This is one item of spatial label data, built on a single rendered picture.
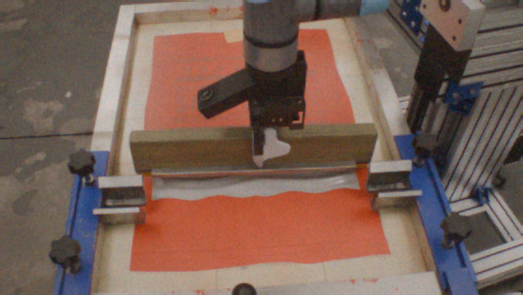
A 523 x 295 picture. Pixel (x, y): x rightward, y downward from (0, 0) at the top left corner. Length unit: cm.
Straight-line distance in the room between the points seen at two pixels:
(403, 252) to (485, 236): 105
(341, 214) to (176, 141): 30
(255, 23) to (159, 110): 43
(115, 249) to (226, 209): 19
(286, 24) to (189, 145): 28
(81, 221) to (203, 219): 19
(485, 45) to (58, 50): 239
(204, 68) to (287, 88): 40
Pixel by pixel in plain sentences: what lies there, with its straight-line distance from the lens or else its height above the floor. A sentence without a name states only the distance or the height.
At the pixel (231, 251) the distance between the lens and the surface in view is 79.
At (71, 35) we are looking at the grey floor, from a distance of 302.
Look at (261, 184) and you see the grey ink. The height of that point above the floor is 96.
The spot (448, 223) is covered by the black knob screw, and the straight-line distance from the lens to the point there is 75.
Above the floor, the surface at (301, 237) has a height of 95.
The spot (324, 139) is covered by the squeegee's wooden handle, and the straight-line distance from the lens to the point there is 81.
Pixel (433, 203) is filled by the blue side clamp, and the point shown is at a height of 100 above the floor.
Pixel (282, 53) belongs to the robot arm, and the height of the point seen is 124.
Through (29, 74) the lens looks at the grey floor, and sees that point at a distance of 283.
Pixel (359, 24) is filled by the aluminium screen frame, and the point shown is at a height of 99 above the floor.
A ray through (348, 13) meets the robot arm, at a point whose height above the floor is 129.
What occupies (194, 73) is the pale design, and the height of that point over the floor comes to 95.
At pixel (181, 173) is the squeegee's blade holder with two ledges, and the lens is 83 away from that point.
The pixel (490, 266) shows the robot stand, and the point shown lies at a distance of 177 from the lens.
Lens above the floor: 164
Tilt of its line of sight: 48 degrees down
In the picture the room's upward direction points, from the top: straight up
